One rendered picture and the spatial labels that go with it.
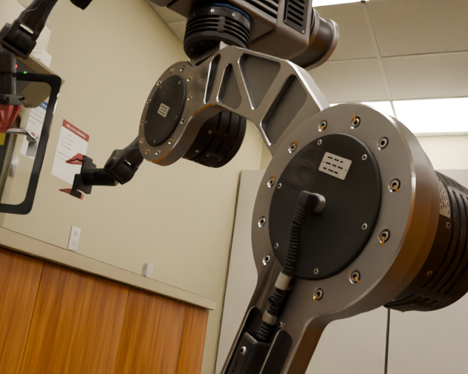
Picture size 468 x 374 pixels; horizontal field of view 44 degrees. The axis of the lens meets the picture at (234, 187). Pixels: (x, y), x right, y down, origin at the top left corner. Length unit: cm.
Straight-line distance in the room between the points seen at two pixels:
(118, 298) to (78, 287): 22
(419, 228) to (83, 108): 252
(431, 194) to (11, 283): 121
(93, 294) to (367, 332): 267
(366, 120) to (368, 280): 17
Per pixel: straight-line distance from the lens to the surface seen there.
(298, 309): 64
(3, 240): 152
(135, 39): 343
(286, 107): 81
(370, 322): 422
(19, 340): 165
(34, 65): 192
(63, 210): 284
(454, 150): 494
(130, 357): 210
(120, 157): 178
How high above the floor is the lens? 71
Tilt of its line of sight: 16 degrees up
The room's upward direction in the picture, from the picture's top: 8 degrees clockwise
